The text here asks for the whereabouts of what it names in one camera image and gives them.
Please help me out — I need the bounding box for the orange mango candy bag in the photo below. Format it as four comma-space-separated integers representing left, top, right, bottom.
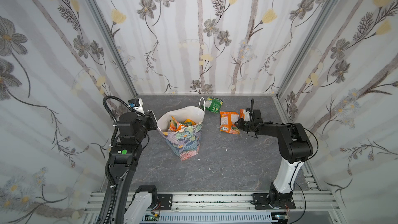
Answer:
168, 116, 196, 132
220, 112, 240, 134

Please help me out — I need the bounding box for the floral white paper bag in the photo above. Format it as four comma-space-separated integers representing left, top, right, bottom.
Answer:
157, 97, 205, 161

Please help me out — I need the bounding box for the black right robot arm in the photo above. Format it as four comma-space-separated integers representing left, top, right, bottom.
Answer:
235, 99, 314, 210

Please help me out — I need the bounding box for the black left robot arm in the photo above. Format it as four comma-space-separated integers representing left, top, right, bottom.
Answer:
97, 95, 160, 224

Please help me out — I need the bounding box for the small orange snack packet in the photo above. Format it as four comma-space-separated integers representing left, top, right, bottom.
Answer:
239, 109, 246, 119

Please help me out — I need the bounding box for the green snack packet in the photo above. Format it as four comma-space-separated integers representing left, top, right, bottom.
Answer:
204, 97, 223, 114

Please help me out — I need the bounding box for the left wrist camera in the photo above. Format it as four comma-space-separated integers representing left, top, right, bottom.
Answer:
128, 99, 145, 116

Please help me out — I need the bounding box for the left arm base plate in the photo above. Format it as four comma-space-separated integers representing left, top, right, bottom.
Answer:
156, 194, 173, 211

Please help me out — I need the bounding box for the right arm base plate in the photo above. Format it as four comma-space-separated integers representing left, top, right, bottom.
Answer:
252, 192, 296, 211

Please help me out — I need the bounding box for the white vented cable duct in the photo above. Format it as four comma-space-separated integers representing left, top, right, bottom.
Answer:
140, 212, 278, 224

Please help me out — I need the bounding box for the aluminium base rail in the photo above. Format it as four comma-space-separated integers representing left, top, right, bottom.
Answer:
83, 174, 346, 224

